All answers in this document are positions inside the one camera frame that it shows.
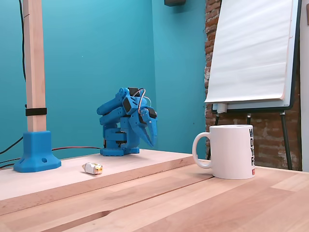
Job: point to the flipchart easel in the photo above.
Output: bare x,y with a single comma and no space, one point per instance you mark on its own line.
286,130

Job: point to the white paper pad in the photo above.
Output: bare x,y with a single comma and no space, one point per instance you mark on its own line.
251,48

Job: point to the blue post base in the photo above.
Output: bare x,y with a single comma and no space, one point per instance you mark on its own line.
36,154

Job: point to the light wooden base board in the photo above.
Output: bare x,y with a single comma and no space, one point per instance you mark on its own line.
120,166

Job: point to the white printed mug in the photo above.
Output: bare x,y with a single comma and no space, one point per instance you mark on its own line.
229,152

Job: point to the wooden post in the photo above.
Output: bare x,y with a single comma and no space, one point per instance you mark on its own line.
35,60

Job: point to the white orange sweet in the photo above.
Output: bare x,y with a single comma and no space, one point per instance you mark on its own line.
93,168

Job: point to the dark wall box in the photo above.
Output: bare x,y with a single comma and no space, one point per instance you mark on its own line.
175,2

